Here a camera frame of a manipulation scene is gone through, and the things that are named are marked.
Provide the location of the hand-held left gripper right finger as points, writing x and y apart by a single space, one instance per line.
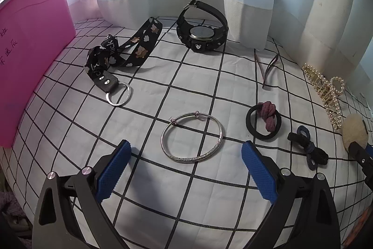
259 170

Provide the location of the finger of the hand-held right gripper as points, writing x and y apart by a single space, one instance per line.
361 154

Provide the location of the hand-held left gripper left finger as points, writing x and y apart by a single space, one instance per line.
112 173

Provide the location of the pink plastic bin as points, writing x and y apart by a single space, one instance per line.
35 47

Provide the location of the black digital wrist watch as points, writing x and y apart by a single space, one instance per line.
201 33

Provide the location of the cream fluffy hair clip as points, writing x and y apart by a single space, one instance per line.
354 127

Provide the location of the silver bangle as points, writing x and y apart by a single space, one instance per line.
192 160

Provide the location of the pearl hair claw clip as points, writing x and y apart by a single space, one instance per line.
326 94

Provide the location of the white black-checked cloth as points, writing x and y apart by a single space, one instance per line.
204 85

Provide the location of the thin maroon hairpin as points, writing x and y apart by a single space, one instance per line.
260 68

